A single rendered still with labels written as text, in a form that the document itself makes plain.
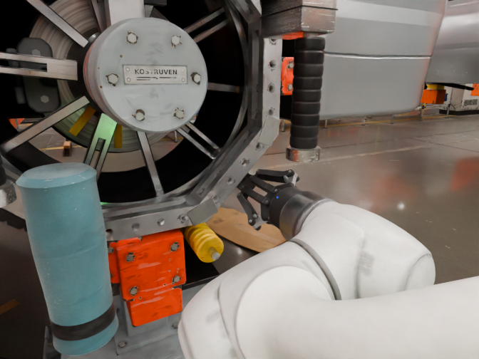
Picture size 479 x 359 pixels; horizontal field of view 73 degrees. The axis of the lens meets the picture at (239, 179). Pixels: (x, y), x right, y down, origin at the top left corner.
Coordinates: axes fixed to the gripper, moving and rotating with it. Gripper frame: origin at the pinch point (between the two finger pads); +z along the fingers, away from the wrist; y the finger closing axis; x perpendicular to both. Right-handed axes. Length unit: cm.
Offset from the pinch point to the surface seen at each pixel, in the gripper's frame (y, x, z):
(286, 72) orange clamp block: 20.6, 10.6, -4.8
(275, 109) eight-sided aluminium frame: 14.2, 7.3, -4.8
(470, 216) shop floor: 84, -174, 40
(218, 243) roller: -13.4, -2.9, -4.0
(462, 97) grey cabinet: 474, -508, 341
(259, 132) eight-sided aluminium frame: 8.7, 6.9, -4.7
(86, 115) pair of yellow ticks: -10.0, 29.4, 14.9
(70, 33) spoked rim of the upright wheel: -0.7, 40.2, 5.7
